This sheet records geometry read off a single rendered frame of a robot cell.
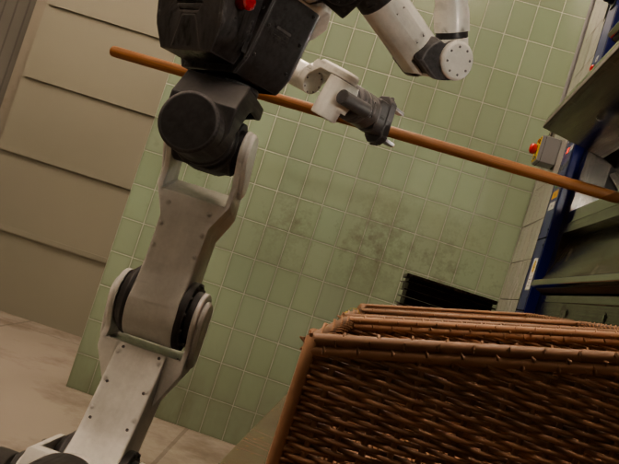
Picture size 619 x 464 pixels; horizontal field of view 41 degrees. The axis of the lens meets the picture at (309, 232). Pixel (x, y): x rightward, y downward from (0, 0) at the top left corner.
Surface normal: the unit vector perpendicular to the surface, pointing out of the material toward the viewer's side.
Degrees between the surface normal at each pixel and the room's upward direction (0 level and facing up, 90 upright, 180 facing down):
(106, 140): 90
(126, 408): 65
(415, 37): 98
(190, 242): 84
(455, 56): 98
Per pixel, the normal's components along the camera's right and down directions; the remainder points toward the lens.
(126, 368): 0.05, -0.47
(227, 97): 0.15, -0.73
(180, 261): -0.06, -0.18
